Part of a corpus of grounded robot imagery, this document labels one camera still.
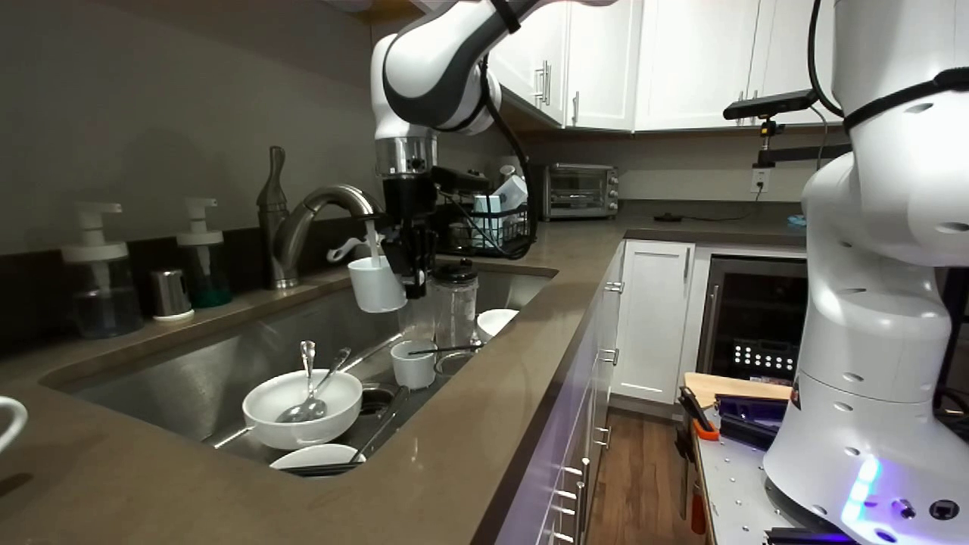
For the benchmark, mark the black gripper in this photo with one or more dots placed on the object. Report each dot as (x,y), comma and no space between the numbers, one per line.
(410,202)

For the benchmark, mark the large white mug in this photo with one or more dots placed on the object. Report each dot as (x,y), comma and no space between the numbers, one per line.
(376,288)

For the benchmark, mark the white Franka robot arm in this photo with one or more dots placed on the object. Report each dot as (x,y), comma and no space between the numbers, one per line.
(878,334)

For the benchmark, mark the stainless steel sink basin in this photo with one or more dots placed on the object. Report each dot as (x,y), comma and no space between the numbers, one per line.
(171,382)

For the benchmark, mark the thin metal spoon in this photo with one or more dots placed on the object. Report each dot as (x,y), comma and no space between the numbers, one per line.
(454,349)

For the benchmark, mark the small white cup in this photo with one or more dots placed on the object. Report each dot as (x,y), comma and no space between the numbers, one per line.
(412,368)

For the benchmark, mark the white plate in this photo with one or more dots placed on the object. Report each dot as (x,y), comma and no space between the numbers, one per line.
(496,321)

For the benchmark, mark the brushed steel faucet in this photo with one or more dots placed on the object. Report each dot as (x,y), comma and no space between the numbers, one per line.
(314,202)

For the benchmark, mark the black dish drying rack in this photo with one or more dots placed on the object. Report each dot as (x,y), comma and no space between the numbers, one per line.
(504,198)

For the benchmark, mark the upright metal utensil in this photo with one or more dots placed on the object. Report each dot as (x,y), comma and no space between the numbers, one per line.
(307,365)

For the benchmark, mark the dark glass bottle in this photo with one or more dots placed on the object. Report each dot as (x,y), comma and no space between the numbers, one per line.
(274,198)

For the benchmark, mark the silver toaster oven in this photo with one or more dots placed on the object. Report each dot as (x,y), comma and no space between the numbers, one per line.
(580,189)

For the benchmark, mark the green soap dispenser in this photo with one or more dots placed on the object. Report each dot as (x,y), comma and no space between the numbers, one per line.
(200,259)

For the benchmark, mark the white bowl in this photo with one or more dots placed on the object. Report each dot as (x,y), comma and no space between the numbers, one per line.
(274,427)

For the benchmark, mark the small white dish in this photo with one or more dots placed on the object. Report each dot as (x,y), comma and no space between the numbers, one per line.
(315,457)

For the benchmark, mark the kitchen base cabinet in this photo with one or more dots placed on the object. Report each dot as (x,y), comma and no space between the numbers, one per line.
(564,425)

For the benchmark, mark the small metal cup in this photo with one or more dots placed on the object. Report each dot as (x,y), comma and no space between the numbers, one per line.
(171,296)

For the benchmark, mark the white cabinet door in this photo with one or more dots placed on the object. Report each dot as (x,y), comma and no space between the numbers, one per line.
(656,321)

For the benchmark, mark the black flat countertop object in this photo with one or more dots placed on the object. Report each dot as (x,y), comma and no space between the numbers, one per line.
(666,217)

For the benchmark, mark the clear soap dispenser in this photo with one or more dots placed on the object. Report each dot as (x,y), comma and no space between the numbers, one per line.
(95,273)

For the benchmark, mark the black wine cooler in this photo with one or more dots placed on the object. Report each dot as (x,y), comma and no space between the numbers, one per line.
(752,320)

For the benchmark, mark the wooden board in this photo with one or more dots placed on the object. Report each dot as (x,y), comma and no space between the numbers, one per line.
(737,385)

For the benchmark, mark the small teal object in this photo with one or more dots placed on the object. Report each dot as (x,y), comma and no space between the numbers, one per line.
(796,218)

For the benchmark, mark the white wall outlet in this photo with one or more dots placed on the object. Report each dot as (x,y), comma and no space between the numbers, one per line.
(762,180)

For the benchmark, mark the black camera on stand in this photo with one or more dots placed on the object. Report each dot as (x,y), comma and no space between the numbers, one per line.
(774,103)

